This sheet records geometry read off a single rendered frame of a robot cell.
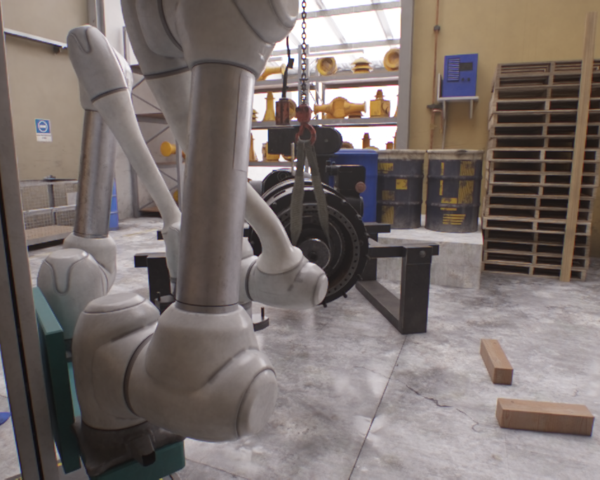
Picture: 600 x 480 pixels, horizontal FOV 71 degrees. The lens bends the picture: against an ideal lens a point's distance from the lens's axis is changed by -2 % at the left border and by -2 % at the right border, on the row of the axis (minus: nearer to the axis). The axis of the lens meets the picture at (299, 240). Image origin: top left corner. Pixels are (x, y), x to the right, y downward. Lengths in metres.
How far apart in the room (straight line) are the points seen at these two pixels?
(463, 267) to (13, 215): 3.97
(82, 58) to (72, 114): 7.39
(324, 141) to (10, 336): 3.75
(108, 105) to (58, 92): 7.29
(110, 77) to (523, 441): 2.14
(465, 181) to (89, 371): 4.38
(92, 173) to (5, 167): 0.57
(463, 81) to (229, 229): 5.52
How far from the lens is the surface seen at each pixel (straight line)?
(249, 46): 0.69
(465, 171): 4.82
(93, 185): 1.40
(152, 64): 0.84
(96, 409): 0.85
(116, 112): 1.23
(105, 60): 1.25
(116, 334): 0.78
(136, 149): 1.24
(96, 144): 1.39
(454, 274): 4.41
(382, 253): 3.01
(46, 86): 8.39
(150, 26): 0.80
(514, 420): 2.34
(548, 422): 2.38
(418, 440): 2.15
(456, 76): 6.06
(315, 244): 1.71
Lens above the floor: 1.24
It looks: 11 degrees down
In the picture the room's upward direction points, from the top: straight up
